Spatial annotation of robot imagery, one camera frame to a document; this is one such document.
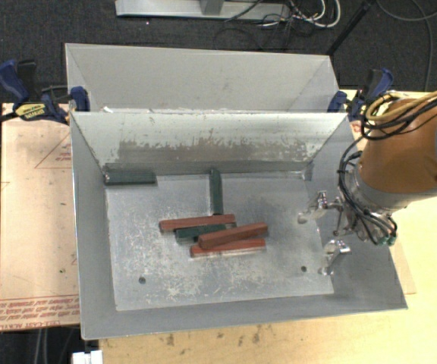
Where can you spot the grey metal bin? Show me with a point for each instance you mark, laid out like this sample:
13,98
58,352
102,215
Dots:
158,279

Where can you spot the dark green flat block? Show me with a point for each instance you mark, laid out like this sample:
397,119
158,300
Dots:
216,193
129,177
193,232

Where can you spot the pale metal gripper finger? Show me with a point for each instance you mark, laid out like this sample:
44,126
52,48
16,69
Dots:
321,202
336,248

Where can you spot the red-brown flat block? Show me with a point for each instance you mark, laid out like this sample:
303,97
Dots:
195,222
233,235
237,247

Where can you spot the brown cardboard board red print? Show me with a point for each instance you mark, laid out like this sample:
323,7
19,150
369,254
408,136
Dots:
36,222

